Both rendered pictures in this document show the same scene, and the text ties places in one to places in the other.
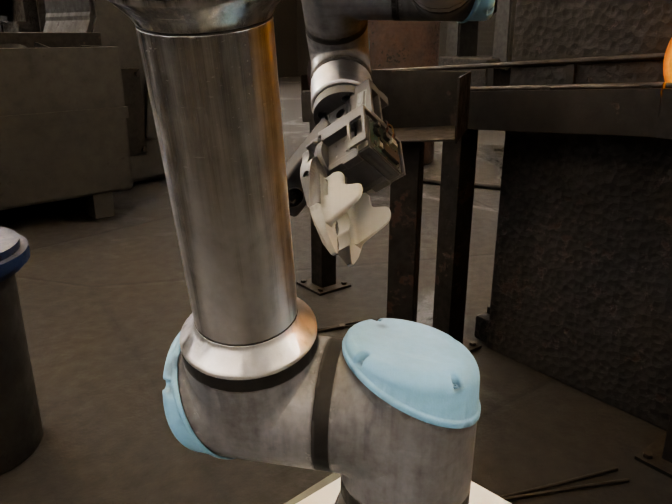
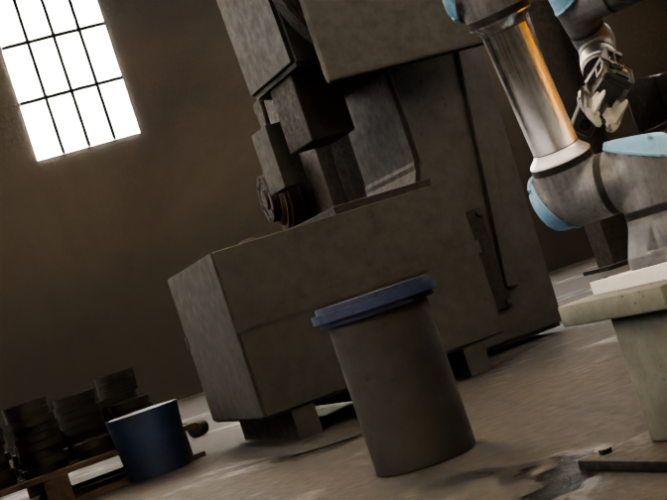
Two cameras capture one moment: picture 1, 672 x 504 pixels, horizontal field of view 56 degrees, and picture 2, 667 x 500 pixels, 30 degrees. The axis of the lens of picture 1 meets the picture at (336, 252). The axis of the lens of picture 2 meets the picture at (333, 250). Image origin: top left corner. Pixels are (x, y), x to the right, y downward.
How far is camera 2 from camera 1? 1.85 m
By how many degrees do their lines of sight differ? 30
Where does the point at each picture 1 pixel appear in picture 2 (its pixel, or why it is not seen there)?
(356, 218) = (613, 113)
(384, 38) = not seen: outside the picture
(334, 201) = (595, 103)
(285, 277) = (563, 118)
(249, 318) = (552, 137)
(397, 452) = (632, 175)
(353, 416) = (609, 168)
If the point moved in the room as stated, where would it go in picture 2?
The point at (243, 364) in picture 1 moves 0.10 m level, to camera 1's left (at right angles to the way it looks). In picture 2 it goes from (556, 159) to (503, 178)
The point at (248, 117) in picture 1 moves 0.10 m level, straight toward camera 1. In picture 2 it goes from (526, 54) to (521, 47)
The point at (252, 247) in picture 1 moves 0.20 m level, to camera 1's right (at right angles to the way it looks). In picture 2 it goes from (543, 104) to (653, 63)
